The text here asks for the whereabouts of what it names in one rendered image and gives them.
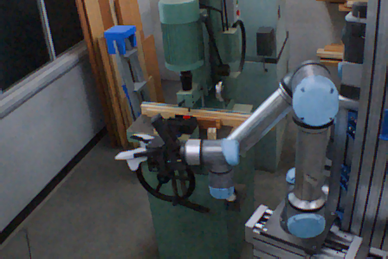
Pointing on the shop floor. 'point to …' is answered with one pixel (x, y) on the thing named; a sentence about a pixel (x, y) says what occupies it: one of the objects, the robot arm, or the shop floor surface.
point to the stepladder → (115, 38)
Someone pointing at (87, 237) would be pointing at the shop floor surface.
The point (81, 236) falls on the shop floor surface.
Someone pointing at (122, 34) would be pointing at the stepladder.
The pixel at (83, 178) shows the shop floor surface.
